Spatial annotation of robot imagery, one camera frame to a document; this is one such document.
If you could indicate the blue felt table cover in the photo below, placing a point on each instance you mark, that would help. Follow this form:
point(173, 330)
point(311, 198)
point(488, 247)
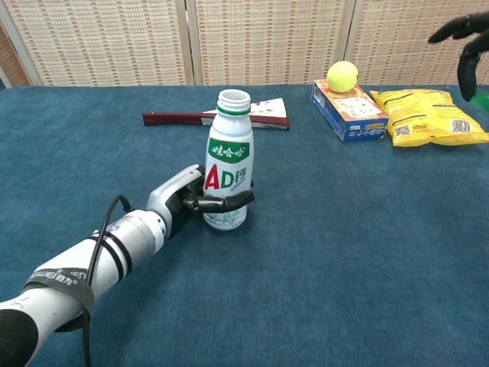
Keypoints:
point(305, 248)

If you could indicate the brown woven screen panel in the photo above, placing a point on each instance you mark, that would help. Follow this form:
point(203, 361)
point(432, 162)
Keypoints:
point(13, 61)

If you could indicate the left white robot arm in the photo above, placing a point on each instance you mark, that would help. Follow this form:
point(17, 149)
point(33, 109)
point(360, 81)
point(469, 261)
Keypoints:
point(76, 267)

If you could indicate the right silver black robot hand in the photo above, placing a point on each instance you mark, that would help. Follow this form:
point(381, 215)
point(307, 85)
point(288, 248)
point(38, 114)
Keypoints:
point(468, 72)

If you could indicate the yellow tennis ball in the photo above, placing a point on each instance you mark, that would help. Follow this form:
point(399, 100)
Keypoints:
point(342, 76)

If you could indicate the yellow snack bag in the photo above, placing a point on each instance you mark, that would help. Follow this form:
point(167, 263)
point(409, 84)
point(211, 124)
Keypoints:
point(424, 114)

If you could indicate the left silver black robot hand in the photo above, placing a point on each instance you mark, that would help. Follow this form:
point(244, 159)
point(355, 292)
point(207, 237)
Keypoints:
point(172, 195)

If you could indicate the green bottle cap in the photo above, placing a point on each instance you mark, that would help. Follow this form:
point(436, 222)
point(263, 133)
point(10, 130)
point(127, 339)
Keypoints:
point(482, 102)

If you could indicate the white AD calcium milk bottle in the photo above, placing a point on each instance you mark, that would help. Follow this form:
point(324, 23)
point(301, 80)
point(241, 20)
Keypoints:
point(229, 160)

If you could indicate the blue and orange carton box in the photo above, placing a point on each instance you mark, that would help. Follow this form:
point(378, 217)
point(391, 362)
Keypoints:
point(353, 114)

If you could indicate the red and white folding fan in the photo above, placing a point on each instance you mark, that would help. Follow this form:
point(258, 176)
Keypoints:
point(172, 118)

